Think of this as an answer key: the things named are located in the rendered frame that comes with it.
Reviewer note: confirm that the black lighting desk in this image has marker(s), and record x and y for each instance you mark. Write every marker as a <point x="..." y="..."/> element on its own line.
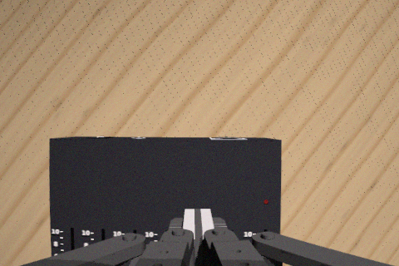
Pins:
<point x="102" y="187"/>

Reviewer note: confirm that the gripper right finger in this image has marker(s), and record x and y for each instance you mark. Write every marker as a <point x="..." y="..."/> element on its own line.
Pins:
<point x="219" y="246"/>

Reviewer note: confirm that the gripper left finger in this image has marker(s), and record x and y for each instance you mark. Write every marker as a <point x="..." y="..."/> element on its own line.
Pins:
<point x="178" y="246"/>

